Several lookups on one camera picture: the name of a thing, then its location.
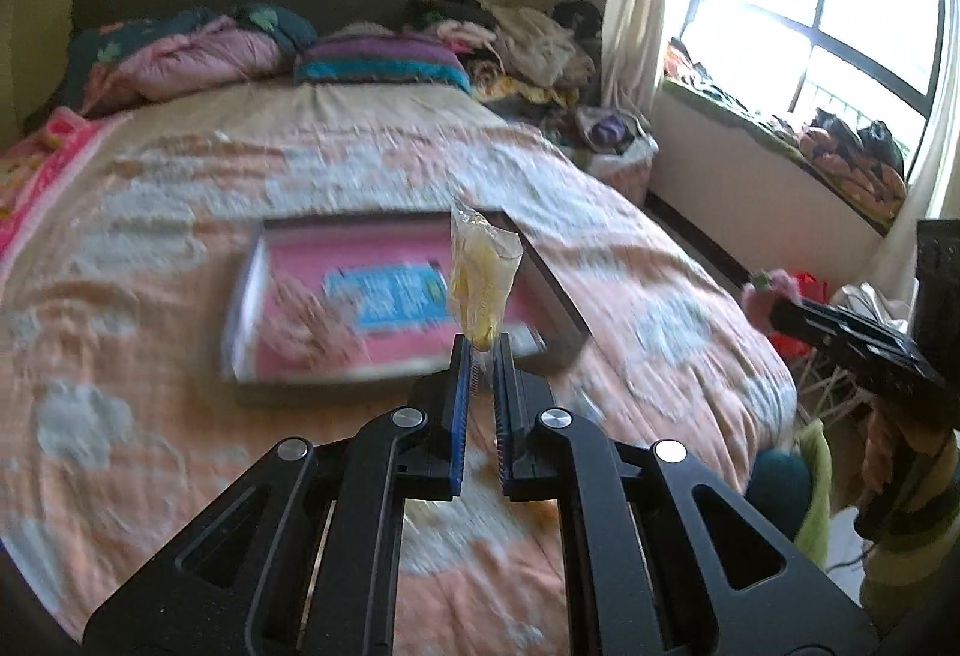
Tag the pile of clothes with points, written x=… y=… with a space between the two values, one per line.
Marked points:
x=525 y=48

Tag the white plastic bag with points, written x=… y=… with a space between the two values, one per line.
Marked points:
x=870 y=303

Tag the red plastic bag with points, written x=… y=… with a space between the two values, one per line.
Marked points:
x=808 y=287

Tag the dark cloth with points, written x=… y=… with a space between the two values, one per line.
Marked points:
x=776 y=483

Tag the person's right hand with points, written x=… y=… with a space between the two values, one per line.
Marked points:
x=892 y=438

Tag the yellow-green cloth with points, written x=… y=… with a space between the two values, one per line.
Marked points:
x=814 y=491

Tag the pale beige jewelry piece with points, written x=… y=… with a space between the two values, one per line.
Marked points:
x=315 y=326

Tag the clear bag with yellow jewelry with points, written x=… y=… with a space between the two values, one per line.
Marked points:
x=480 y=266

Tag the pink and teal quilt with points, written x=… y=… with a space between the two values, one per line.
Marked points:
x=187 y=59

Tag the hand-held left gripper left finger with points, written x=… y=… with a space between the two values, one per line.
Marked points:
x=456 y=401

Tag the orange patterned quilt bundle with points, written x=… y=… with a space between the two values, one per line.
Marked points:
x=847 y=161

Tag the purple and teal striped pillow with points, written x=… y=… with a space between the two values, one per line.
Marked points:
x=382 y=59

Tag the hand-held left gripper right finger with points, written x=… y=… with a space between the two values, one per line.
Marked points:
x=504 y=401

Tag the floral fabric bag with clothes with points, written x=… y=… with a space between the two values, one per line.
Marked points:
x=615 y=138

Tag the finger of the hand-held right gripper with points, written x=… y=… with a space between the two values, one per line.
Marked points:
x=787 y=315

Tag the grey box with pink lining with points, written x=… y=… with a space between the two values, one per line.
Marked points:
x=300 y=273

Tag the blue printed card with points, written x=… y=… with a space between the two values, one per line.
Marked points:
x=390 y=297

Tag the pink printed blanket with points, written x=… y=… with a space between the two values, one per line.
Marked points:
x=45 y=168

